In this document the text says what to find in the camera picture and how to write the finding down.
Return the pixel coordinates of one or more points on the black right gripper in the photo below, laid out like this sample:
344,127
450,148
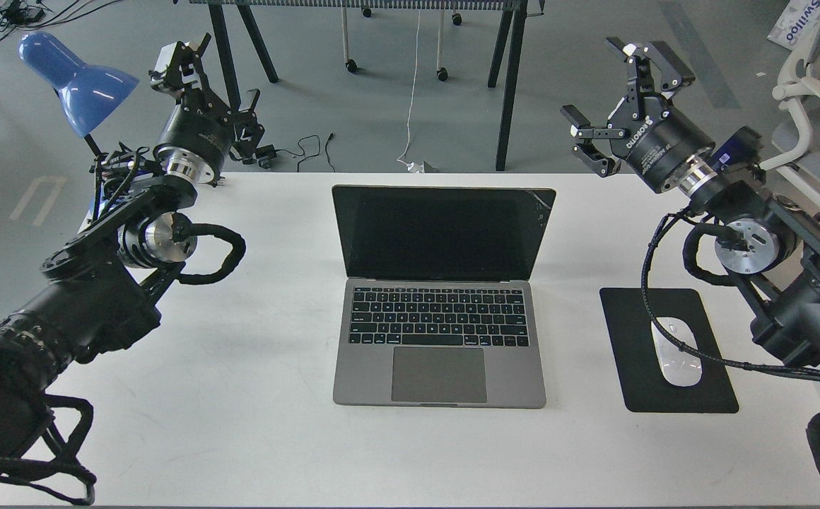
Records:
664,152

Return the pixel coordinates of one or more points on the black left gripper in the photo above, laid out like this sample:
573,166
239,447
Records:
199,134

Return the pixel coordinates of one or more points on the grey laptop notebook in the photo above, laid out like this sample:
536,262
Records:
438,307

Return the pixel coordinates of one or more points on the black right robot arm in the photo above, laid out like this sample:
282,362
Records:
743,235

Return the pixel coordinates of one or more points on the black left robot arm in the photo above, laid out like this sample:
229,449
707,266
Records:
104,284

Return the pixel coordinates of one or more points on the blue desk lamp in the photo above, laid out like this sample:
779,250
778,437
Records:
88,93

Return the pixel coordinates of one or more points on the white rolling cart legs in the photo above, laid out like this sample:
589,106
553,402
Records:
441,72

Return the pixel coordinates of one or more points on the white printed box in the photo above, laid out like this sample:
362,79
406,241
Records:
796,22

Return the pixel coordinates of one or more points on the white computer mouse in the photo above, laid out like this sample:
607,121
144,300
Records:
678,368

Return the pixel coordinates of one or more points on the black mouse pad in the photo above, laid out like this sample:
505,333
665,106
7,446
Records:
645,388

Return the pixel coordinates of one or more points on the black cable bundle floor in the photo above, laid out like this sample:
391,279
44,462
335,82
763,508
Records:
28,16

